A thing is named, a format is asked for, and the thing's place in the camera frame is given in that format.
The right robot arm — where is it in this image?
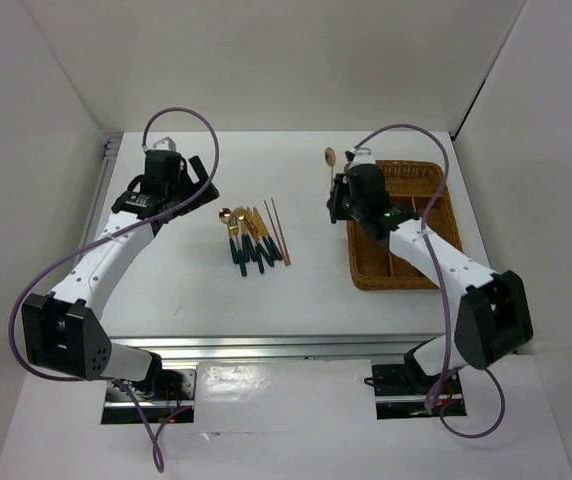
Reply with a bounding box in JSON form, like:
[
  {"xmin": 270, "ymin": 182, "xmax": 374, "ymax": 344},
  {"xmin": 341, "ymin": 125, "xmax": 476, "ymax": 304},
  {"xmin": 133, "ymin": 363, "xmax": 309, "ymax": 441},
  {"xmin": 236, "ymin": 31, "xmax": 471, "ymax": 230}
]
[{"xmin": 327, "ymin": 161, "xmax": 533, "ymax": 393}]

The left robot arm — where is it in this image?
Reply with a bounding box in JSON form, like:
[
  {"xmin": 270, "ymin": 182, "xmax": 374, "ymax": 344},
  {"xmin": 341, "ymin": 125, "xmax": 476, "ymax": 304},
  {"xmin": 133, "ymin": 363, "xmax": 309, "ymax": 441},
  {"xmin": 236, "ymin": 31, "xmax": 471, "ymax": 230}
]
[{"xmin": 21, "ymin": 149, "xmax": 219, "ymax": 399}]

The copper chopstick left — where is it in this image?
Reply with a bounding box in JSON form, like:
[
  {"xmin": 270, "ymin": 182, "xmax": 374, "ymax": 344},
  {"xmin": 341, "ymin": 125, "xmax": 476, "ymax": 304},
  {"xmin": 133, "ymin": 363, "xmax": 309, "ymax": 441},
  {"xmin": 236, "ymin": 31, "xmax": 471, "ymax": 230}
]
[{"xmin": 263, "ymin": 200, "xmax": 288, "ymax": 265}]

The copper chopstick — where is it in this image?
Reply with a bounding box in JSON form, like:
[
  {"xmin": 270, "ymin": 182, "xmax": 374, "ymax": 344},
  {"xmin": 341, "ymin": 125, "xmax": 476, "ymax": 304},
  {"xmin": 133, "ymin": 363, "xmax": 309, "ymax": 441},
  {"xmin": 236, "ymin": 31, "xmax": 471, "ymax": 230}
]
[
  {"xmin": 263, "ymin": 200, "xmax": 288, "ymax": 265},
  {"xmin": 271, "ymin": 197, "xmax": 292, "ymax": 267}
]

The woven wicker cutlery basket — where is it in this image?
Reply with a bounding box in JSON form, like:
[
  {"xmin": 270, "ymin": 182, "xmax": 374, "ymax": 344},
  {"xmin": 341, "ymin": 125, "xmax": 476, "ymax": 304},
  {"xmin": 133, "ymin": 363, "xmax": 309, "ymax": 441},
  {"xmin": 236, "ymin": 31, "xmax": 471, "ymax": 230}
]
[{"xmin": 347, "ymin": 160, "xmax": 462, "ymax": 291}]

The copper chopstick right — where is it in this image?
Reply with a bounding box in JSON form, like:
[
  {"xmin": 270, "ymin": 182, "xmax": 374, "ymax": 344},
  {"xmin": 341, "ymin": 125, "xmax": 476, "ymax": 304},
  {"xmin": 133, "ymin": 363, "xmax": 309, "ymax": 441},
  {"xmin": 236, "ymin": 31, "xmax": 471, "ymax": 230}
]
[{"xmin": 271, "ymin": 197, "xmax": 292, "ymax": 267}]

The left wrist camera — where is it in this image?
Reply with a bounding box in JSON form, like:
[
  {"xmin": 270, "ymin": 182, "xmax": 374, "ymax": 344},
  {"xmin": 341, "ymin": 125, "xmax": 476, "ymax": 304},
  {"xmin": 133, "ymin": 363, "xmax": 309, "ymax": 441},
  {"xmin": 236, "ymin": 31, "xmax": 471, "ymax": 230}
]
[{"xmin": 151, "ymin": 136, "xmax": 177, "ymax": 152}]

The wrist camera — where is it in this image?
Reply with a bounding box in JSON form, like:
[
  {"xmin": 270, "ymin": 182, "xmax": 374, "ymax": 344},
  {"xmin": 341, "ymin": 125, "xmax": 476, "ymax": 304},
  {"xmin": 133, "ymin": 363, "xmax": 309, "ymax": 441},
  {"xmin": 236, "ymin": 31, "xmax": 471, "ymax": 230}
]
[
  {"xmin": 345, "ymin": 147, "xmax": 376, "ymax": 170},
  {"xmin": 151, "ymin": 136, "xmax": 177, "ymax": 152}
]

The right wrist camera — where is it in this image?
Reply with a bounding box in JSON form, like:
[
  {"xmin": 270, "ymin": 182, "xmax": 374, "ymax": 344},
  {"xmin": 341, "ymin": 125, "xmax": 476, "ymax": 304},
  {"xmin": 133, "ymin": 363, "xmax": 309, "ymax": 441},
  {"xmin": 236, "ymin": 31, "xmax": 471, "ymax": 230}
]
[{"xmin": 345, "ymin": 147, "xmax": 376, "ymax": 170}]

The aluminium frame rail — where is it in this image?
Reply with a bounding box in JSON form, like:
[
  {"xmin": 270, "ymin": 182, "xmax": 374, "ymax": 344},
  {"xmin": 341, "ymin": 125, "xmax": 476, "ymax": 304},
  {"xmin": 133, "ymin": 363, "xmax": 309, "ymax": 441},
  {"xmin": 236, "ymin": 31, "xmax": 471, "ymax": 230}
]
[{"xmin": 100, "ymin": 132, "xmax": 448, "ymax": 361}]

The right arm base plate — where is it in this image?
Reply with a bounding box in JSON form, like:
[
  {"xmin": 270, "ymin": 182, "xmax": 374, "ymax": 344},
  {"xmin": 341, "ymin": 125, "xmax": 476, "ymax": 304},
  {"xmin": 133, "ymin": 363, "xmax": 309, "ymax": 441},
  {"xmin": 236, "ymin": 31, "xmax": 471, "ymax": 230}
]
[{"xmin": 363, "ymin": 364, "xmax": 467, "ymax": 420}]

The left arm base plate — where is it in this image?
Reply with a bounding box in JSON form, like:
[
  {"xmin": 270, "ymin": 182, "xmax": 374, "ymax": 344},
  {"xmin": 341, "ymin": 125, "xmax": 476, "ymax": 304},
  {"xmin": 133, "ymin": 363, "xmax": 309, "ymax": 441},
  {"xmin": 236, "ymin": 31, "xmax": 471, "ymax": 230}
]
[{"xmin": 101, "ymin": 367, "xmax": 197, "ymax": 425}]

